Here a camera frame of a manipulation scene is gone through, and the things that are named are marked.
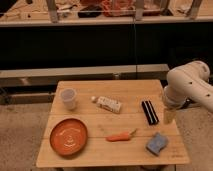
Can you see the blue sponge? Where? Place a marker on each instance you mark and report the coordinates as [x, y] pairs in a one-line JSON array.
[[157, 143]]

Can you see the white lying bottle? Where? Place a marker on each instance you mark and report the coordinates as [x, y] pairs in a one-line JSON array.
[[107, 103]]

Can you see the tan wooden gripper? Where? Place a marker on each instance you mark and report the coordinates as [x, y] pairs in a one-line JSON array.
[[169, 115]]

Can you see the wooden table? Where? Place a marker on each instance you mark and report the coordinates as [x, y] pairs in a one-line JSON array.
[[102, 123]]

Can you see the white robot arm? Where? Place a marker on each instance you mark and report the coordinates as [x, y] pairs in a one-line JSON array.
[[191, 81]]

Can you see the clear plastic cup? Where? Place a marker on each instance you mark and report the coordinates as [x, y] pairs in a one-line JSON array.
[[68, 97]]

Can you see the black rectangular box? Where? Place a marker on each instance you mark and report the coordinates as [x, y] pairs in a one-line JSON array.
[[150, 112]]

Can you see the long wooden bench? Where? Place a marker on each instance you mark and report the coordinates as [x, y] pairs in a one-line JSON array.
[[51, 76]]

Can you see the orange plate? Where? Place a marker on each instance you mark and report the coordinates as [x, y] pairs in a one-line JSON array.
[[68, 137]]

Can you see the orange chili pepper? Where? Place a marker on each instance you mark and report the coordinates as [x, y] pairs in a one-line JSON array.
[[124, 136]]

